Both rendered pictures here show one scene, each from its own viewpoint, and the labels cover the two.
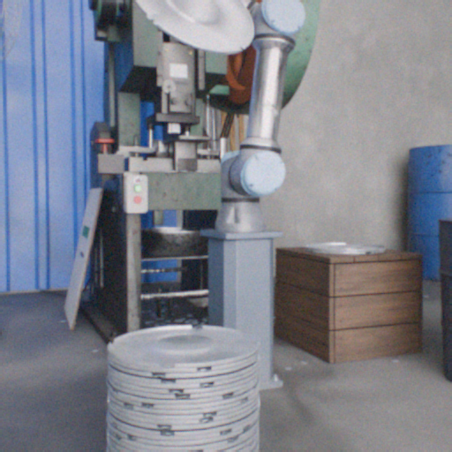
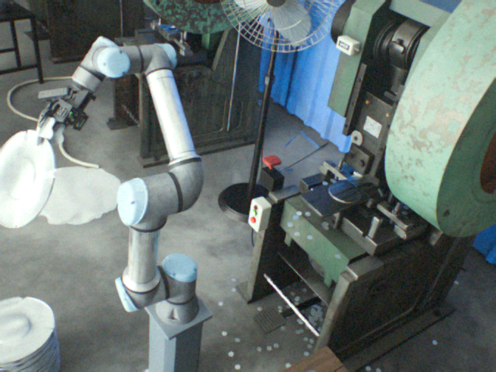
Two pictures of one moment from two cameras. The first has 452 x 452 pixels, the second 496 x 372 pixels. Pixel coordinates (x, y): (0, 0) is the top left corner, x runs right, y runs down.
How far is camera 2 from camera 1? 2.35 m
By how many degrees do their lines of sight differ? 76
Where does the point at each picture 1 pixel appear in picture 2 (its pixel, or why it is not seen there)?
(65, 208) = not seen: hidden behind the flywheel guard
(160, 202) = (290, 230)
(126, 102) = not seen: hidden behind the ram
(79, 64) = not seen: outside the picture
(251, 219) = (160, 309)
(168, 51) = (368, 103)
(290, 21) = (123, 214)
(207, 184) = (323, 246)
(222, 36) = (14, 211)
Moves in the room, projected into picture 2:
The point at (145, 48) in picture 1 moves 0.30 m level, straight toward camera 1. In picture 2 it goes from (339, 94) to (263, 98)
